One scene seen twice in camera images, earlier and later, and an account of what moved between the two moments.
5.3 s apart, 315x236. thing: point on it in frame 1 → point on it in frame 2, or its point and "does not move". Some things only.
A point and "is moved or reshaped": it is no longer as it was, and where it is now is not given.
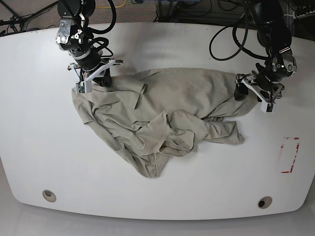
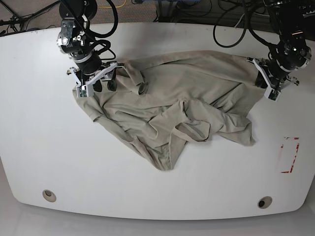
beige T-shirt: (154, 113) is moved or reshaped
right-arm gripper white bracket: (267, 103) → (272, 87)
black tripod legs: (17, 21) does not move
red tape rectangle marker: (282, 147) does not move
